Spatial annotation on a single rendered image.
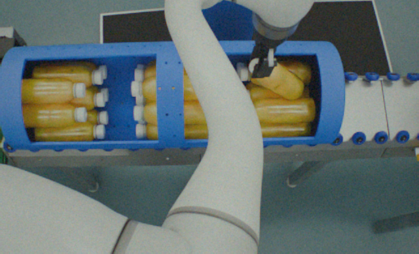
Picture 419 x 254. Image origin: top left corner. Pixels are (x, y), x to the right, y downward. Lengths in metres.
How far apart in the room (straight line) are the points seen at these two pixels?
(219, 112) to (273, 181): 1.82
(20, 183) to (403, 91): 1.37
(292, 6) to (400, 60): 2.06
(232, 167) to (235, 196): 0.04
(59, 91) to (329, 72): 0.68
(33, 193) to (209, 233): 0.16
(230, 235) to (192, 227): 0.04
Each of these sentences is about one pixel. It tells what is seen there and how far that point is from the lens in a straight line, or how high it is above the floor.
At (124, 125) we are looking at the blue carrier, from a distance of 1.39.
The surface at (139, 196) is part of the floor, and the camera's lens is 2.32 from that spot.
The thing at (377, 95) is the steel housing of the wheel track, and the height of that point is 0.93.
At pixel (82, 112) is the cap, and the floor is 1.12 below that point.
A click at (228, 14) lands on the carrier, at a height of 0.67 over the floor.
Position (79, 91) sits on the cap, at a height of 1.16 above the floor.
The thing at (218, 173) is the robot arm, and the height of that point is 1.81.
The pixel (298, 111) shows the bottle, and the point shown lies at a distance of 1.26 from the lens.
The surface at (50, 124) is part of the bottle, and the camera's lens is 1.28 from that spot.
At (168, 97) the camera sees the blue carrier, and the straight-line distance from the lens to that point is 1.14.
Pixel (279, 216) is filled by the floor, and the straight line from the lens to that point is 2.35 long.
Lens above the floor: 2.29
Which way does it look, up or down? 72 degrees down
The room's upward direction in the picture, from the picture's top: 10 degrees clockwise
